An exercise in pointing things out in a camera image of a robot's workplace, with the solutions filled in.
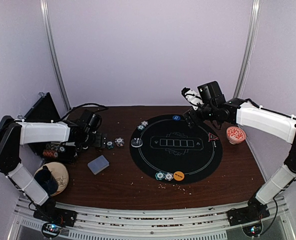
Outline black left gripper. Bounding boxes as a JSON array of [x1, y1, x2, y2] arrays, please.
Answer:
[[77, 130, 107, 148]]

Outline blue green 50 chip stack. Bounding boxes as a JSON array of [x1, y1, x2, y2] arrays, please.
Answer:
[[106, 141, 114, 150]]

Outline blue small blind button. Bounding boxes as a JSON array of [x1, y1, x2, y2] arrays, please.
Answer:
[[172, 115, 181, 121]]

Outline blue cream 10 chip stack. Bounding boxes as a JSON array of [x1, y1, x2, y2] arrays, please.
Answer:
[[115, 137, 125, 147]]

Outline red triangular all-in marker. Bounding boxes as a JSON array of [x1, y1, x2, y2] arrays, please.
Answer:
[[208, 132, 219, 142]]

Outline clear acrylic dealer button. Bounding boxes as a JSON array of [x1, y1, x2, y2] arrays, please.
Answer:
[[130, 137, 143, 148]]

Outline yellow big blind button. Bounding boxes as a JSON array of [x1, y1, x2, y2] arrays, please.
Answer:
[[173, 171, 185, 182]]

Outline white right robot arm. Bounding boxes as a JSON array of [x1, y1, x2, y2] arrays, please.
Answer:
[[181, 81, 296, 221]]

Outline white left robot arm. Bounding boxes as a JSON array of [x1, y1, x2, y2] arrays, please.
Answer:
[[0, 109, 104, 222]]

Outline blue playing card deck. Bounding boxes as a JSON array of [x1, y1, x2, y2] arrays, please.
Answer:
[[87, 155, 110, 175]]

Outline round black poker mat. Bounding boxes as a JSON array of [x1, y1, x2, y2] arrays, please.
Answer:
[[130, 114, 223, 184]]

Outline front chips row in case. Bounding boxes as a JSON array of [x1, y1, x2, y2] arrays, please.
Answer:
[[46, 143, 66, 153]]

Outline red white patterned bowl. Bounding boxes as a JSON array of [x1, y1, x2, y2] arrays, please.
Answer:
[[226, 126, 246, 145]]

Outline red 5 chips in case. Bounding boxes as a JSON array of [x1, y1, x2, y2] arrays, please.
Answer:
[[43, 149, 59, 159]]

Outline beige patterned plate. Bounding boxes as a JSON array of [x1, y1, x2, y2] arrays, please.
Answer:
[[35, 162, 69, 196]]

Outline black poker set case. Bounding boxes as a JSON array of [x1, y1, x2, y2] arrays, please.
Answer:
[[20, 93, 81, 164]]

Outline dark blue mug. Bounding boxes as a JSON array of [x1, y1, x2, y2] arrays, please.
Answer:
[[34, 165, 59, 195]]

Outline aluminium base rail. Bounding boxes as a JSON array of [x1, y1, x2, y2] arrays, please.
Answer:
[[6, 196, 296, 240]]

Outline aluminium frame post right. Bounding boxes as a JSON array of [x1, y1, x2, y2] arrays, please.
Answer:
[[233, 0, 262, 98]]

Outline aluminium frame post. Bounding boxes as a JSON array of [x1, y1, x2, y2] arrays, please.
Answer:
[[40, 0, 71, 111], [233, 0, 262, 98]]

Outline aluminium frame post left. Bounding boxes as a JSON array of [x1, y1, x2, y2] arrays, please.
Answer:
[[40, 0, 71, 111]]

